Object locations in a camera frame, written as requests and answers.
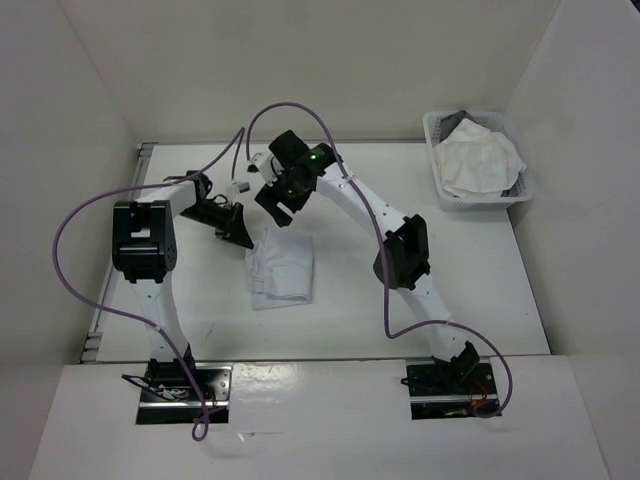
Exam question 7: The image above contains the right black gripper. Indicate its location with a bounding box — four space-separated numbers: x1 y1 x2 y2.
254 167 311 229

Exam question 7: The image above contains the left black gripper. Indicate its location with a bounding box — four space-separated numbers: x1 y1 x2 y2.
179 201 254 249

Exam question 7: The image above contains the white skirt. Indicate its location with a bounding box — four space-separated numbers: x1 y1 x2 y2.
245 227 314 311
434 118 526 200

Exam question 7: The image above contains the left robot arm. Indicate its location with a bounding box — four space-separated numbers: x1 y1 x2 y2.
112 170 254 400

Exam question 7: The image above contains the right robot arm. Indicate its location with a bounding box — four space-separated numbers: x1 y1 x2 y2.
246 130 479 393

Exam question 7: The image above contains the dark garment in basket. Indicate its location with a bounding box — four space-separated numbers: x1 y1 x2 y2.
439 110 475 142

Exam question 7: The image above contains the white skirt in basket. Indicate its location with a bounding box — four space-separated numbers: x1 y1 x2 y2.
434 118 526 200

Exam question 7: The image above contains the white plastic laundry basket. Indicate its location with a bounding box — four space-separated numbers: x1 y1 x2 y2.
423 109 536 211

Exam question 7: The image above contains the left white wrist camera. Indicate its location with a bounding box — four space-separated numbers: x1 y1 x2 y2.
226 181 251 198

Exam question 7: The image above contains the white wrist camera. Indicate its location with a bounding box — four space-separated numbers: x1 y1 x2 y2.
226 181 251 198
247 151 283 185

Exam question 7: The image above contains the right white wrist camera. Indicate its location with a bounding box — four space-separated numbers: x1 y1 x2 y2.
247 151 283 185

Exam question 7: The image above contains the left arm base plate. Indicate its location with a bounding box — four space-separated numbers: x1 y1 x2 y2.
121 362 232 425

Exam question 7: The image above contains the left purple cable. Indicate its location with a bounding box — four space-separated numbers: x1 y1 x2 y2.
51 126 247 441

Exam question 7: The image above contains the purple cable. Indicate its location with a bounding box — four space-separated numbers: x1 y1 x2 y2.
245 101 517 418
51 126 247 441

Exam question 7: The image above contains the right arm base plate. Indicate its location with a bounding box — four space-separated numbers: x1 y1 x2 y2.
400 361 500 420

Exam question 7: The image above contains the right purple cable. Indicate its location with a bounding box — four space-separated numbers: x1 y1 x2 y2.
245 101 517 418

